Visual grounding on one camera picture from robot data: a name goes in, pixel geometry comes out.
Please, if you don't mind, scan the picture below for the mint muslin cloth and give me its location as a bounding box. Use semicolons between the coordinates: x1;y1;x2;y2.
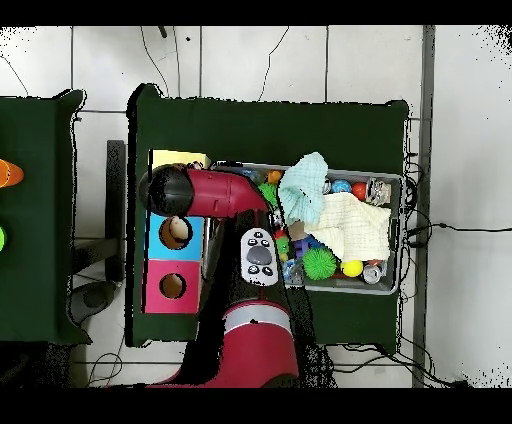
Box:
277;151;330;226

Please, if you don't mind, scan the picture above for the wooden box with three holes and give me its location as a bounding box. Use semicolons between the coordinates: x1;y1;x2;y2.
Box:
141;149;212;315

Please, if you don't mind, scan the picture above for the shallow clear mesh bin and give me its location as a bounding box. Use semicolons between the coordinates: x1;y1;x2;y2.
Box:
202;160;404;296

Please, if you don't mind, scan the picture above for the green spiky ball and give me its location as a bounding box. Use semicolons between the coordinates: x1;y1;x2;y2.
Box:
257;181;280;209
300;247;338;282

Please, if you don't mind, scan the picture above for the dark green table cloth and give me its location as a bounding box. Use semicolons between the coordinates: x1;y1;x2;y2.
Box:
125;82;410;348

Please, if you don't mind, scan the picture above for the cream muslin cloth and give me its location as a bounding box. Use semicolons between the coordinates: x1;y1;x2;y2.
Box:
307;192;392;263

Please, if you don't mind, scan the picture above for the yellow ball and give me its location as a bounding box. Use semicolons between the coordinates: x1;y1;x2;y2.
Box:
341;259;364;278

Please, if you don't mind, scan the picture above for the dark green side table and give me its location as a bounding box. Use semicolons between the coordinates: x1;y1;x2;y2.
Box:
0;88;93;347

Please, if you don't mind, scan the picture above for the orange cone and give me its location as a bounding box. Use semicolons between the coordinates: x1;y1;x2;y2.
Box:
0;158;25;189

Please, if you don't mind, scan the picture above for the black power cable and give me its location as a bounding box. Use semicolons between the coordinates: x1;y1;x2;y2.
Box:
403;221;512;247

